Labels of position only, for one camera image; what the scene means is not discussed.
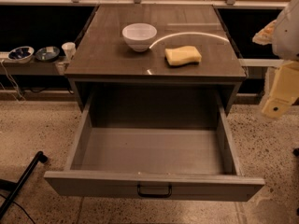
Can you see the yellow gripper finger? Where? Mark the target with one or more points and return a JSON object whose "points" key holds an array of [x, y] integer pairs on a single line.
{"points": [[265, 36], [284, 91]]}

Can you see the yellow sponge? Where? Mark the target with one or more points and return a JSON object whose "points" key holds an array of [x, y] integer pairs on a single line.
{"points": [[183, 55]]}

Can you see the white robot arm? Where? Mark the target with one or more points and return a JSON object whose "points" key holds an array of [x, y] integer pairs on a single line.
{"points": [[283, 35]]}

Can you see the open grey top drawer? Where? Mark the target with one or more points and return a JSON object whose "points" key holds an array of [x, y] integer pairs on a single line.
{"points": [[171, 137]]}

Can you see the white ceramic bowl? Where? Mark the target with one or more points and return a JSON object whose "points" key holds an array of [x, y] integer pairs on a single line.
{"points": [[139, 36]]}

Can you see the small white cup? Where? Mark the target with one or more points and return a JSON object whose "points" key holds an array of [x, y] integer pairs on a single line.
{"points": [[69, 49]]}

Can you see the low side shelf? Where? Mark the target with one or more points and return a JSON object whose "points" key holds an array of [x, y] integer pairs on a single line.
{"points": [[33, 68]]}

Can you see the dark glazed bowl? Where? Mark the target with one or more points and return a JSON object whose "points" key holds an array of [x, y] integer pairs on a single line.
{"points": [[48, 54]]}

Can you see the blue patterned bowl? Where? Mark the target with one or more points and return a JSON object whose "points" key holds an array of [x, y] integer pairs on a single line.
{"points": [[21, 54]]}

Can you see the black chair leg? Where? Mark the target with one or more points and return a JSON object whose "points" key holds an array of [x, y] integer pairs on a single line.
{"points": [[13, 188]]}

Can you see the black drawer handle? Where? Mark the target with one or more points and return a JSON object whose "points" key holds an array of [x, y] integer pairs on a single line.
{"points": [[154, 192]]}

